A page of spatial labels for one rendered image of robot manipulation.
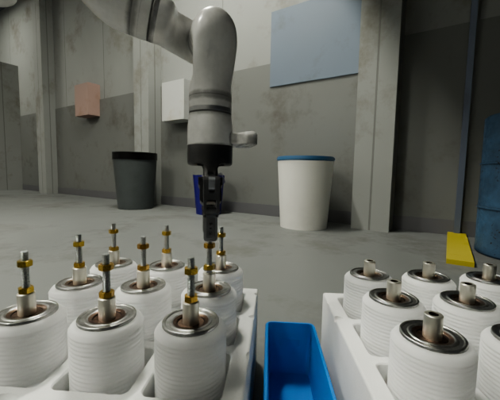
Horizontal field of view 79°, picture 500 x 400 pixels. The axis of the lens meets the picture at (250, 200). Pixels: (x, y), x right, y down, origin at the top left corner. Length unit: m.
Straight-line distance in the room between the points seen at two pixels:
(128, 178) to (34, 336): 3.31
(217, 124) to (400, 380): 0.43
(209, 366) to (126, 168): 3.43
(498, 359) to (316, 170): 2.06
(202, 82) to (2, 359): 0.46
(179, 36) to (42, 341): 0.49
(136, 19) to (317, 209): 2.15
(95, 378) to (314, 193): 2.16
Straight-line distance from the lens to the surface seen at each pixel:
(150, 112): 4.34
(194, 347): 0.41
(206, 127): 0.48
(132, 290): 0.57
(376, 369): 0.52
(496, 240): 2.19
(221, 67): 0.51
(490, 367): 0.53
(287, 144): 3.18
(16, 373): 0.54
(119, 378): 0.48
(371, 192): 2.68
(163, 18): 0.52
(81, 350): 0.47
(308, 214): 2.47
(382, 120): 2.71
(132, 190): 3.77
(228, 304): 0.53
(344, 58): 3.13
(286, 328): 0.74
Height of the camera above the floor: 0.45
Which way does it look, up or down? 5 degrees down
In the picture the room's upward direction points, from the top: 1 degrees clockwise
